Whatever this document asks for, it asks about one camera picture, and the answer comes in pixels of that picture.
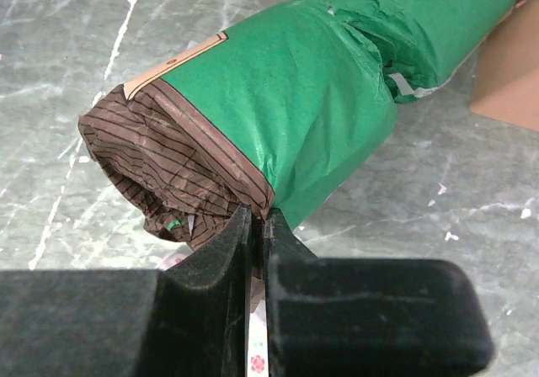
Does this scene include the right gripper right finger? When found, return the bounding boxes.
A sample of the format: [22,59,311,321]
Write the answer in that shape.
[263,210,494,376]

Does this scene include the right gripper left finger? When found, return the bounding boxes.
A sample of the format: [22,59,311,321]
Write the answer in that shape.
[1,207,252,376]

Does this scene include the green brown roll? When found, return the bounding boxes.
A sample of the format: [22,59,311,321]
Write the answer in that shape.
[78,0,525,249]

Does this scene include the orange plastic file organizer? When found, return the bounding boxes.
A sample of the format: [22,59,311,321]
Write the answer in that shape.
[469,0,538,131]

